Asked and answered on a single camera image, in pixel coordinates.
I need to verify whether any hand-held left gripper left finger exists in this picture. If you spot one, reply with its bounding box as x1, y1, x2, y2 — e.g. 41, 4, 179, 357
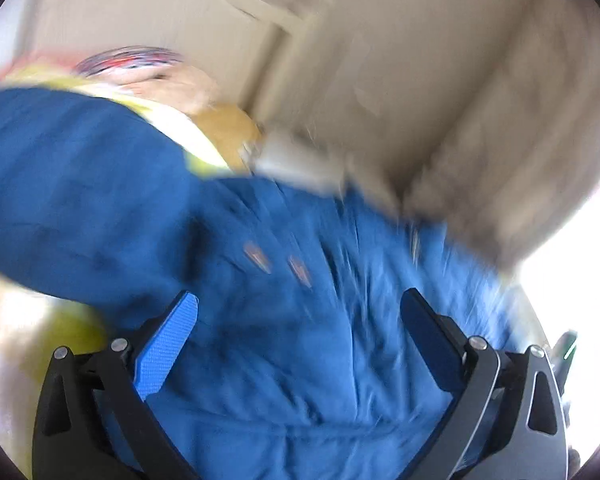
31, 290, 201, 480

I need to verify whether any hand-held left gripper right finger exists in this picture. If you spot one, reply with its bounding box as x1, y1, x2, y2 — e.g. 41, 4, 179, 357
400, 287, 568, 480

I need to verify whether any blue puffer jacket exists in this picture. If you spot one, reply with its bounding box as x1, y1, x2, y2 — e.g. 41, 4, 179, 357
0, 87, 536, 480

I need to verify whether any yellow white checkered bed sheet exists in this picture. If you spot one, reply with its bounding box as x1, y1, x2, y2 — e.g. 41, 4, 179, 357
0, 67, 231, 480

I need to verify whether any sailboat print curtain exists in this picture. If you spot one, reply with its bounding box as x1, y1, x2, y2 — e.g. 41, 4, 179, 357
397, 0, 600, 273

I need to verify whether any white nightstand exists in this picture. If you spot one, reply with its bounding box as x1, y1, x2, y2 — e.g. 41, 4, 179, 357
252, 129, 353, 197

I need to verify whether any yellow pillow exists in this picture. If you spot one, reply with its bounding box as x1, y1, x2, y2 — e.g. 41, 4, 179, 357
190, 104, 265, 173

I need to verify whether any pale pink pillow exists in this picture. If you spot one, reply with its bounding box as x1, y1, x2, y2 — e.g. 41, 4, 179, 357
130, 67, 223, 113

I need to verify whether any floral patterned pillow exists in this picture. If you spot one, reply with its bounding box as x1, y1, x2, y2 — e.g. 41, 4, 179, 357
72, 46, 187, 80

